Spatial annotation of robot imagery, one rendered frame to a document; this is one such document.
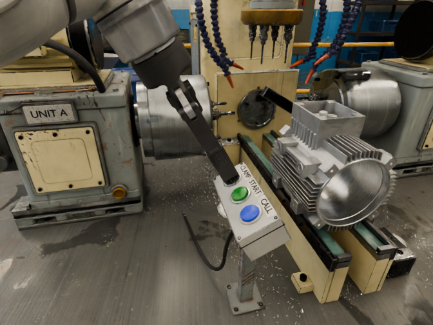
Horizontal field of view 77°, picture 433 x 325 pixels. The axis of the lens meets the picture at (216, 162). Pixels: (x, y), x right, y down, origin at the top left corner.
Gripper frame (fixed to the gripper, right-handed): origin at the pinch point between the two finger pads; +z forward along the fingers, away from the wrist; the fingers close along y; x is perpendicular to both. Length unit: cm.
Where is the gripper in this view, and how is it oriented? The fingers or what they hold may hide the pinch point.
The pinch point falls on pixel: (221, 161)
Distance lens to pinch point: 46.9
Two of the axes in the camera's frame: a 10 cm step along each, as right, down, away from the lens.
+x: -8.7, 5.0, 0.5
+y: -2.2, -4.7, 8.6
